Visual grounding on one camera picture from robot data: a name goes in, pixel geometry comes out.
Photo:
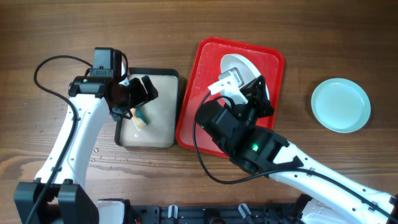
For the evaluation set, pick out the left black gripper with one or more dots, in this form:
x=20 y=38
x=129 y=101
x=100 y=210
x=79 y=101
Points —
x=141 y=98

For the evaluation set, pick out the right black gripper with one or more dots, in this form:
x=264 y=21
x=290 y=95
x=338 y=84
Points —
x=257 y=97

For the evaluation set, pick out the green yellow scrub sponge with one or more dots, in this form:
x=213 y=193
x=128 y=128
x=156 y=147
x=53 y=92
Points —
x=139 y=119

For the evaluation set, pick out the white round plate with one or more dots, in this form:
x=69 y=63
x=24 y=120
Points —
x=247 y=71

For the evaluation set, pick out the pale green round plate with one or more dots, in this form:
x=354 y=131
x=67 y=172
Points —
x=340 y=105

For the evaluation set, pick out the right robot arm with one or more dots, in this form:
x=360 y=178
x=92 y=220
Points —
x=230 y=120

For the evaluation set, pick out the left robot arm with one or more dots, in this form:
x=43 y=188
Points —
x=57 y=193

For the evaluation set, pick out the black water basin tray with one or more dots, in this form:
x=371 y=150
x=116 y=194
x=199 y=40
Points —
x=161 y=112

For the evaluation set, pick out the red plastic serving tray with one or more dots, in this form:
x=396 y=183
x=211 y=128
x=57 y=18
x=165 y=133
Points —
x=207 y=67

